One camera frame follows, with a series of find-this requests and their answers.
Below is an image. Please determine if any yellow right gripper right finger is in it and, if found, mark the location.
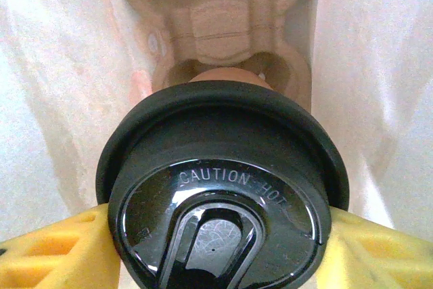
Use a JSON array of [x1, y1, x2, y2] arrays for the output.
[[316, 205, 433, 289]]

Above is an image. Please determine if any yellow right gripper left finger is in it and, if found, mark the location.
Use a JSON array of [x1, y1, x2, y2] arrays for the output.
[[0, 204, 121, 289]]

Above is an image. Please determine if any brown paper coffee cup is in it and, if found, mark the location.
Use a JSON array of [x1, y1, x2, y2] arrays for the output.
[[187, 68, 271, 91]]

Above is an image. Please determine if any cardboard two-cup carrier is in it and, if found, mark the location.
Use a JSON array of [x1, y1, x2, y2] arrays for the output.
[[111, 0, 321, 114]]

